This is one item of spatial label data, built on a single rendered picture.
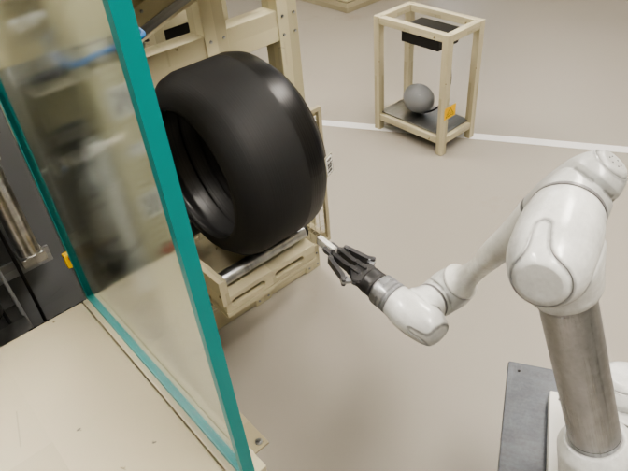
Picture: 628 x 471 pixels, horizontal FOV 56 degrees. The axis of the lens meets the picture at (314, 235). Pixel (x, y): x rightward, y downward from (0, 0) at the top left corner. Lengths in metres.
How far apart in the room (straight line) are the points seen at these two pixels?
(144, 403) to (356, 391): 1.62
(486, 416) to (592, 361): 1.42
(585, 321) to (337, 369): 1.69
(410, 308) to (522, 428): 0.48
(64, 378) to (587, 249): 0.90
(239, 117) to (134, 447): 0.85
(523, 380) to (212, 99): 1.17
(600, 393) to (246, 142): 0.96
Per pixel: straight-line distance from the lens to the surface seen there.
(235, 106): 1.55
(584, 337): 1.13
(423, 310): 1.49
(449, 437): 2.49
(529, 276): 0.98
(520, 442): 1.74
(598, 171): 1.11
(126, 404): 1.08
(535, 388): 1.85
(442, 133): 3.92
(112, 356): 1.16
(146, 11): 1.91
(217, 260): 2.02
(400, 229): 3.36
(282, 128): 1.57
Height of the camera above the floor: 2.09
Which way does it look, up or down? 39 degrees down
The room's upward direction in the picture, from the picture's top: 6 degrees counter-clockwise
